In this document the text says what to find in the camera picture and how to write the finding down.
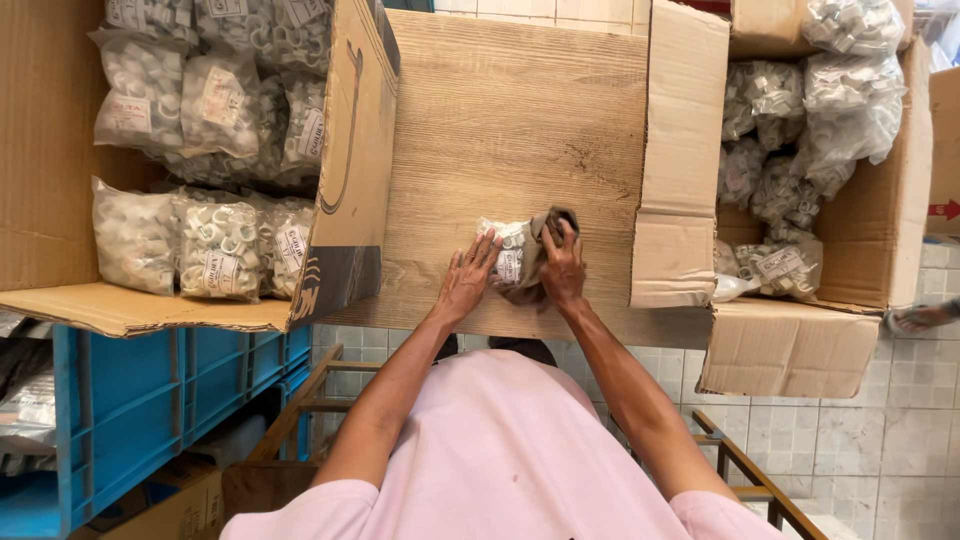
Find person's left hand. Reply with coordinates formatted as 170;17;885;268
433;228;505;325

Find person's right hand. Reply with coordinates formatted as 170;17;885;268
537;218;588;310

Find brown wiping cloth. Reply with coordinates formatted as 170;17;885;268
498;207;581;306

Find single bag of white clips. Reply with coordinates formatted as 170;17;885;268
477;216;531;287

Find person's black trousers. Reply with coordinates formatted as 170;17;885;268
433;333;561;369

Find person's pink shirt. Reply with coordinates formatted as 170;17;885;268
219;348;790;540

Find large open cardboard carton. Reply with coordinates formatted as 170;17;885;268
0;0;401;339
628;0;935;399

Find heap of clip bags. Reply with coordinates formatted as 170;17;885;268
711;0;910;304
87;0;335;304

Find small brown cardboard box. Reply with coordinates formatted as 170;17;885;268
69;456;226;540

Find blue plastic crate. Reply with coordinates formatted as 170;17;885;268
0;323;314;540

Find carton with red arrow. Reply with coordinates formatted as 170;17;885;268
925;66;960;238

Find crumpled clear plastic bags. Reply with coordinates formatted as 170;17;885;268
0;312;59;478

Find wooden frame stand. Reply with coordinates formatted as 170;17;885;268
221;342;831;540

